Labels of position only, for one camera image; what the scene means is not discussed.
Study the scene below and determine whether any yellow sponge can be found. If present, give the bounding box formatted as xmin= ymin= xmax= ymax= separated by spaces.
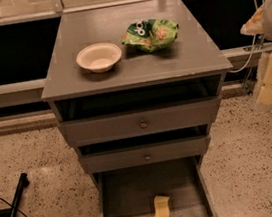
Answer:
xmin=153 ymin=195 xmax=170 ymax=217

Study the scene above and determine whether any grey top drawer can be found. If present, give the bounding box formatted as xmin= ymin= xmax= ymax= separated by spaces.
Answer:
xmin=58 ymin=97 xmax=221 ymax=147

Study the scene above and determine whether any grey wooden drawer cabinet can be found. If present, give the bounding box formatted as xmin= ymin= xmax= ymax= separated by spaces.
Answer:
xmin=29 ymin=0 xmax=254 ymax=217

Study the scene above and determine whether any white cable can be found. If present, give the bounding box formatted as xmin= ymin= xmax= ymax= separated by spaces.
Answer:
xmin=218 ymin=0 xmax=272 ymax=75

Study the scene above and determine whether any green chip bag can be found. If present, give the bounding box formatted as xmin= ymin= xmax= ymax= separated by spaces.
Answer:
xmin=121 ymin=18 xmax=179 ymax=53

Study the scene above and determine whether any grey middle drawer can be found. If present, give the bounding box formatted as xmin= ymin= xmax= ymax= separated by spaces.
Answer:
xmin=79 ymin=135 xmax=211 ymax=173

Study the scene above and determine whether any grey open bottom drawer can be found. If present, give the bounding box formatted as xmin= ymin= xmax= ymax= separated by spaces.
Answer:
xmin=98 ymin=157 xmax=219 ymax=217

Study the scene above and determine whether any white paper bowl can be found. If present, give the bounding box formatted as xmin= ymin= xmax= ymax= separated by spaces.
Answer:
xmin=76 ymin=42 xmax=122 ymax=74

